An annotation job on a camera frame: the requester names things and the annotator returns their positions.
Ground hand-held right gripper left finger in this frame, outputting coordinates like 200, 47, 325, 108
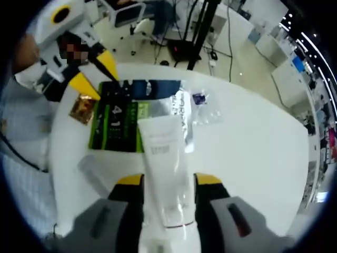
63, 173, 145, 253

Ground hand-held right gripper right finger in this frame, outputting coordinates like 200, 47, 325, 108
194, 172, 293, 253

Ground gold skincare sachet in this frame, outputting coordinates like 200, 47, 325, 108
68, 94, 96, 125

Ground green black skincare sachet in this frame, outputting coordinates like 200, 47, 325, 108
88, 80, 195, 154

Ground white skincare tube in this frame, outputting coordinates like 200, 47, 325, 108
137, 115, 201, 253

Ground silver purple skincare sachet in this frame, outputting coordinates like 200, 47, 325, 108
181, 88, 223, 126

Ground blue storage box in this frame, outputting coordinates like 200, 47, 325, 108
291, 56, 306, 74

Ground white office chair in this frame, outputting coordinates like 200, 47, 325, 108
104, 0, 159, 55

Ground person's striped shirt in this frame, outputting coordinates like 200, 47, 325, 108
0, 76, 62, 238

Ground black box red light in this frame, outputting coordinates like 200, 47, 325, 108
167, 39, 203, 62

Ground black laptop stand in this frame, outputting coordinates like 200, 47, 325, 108
183, 0, 220, 71

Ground white power strip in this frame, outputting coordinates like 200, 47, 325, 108
209, 51, 220, 69

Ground black body-worn cable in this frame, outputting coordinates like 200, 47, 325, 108
0, 130, 49, 173

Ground black floor cable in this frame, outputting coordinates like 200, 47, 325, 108
225, 5, 235, 80

